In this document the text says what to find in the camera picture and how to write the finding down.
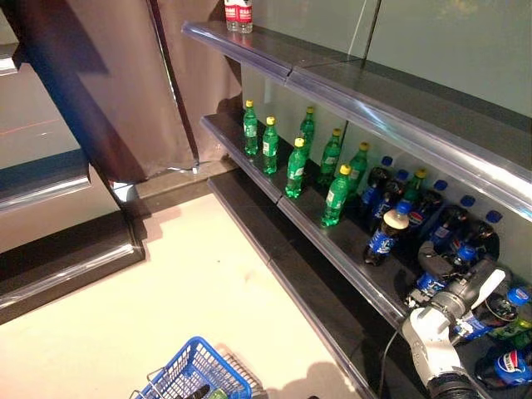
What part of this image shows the dark side shelf board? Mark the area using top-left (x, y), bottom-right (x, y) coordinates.
top-left (0, 151), bottom-right (92, 214)

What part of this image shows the black slotted shelf upright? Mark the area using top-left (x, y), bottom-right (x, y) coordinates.
top-left (363, 0), bottom-right (383, 62)

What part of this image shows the water bottle red label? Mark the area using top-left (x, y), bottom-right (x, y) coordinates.
top-left (239, 0), bottom-right (254, 34)
top-left (224, 0), bottom-right (242, 32)

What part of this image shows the black shelf board clear strip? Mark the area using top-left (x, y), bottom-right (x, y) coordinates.
top-left (199, 112), bottom-right (311, 205)
top-left (276, 157), bottom-right (532, 399)
top-left (286, 53), bottom-right (532, 224)
top-left (181, 20), bottom-right (308, 87)

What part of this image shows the dark side shelf base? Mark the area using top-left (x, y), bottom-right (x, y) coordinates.
top-left (0, 214), bottom-right (146, 326)

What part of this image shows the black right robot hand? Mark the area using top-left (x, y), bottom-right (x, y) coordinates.
top-left (416, 239), bottom-right (513, 311)

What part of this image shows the brown fabric curtain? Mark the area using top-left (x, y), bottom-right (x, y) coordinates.
top-left (62, 0), bottom-right (244, 184)

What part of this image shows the blue plastic shopping basket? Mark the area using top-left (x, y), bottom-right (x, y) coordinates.
top-left (128, 335), bottom-right (254, 399)

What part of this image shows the dark green soda bottle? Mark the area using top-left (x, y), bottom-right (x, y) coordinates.
top-left (490, 315), bottom-right (532, 348)

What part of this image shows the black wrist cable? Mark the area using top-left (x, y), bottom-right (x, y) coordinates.
top-left (376, 319), bottom-right (411, 398)

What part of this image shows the dark brown shelf end panel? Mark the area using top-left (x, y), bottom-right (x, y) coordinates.
top-left (12, 0), bottom-right (146, 186)

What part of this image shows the thin dark metal pole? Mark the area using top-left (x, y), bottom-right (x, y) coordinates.
top-left (145, 0), bottom-right (203, 167)

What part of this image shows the white cable with plug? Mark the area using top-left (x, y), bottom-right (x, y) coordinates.
top-left (164, 162), bottom-right (203, 175)

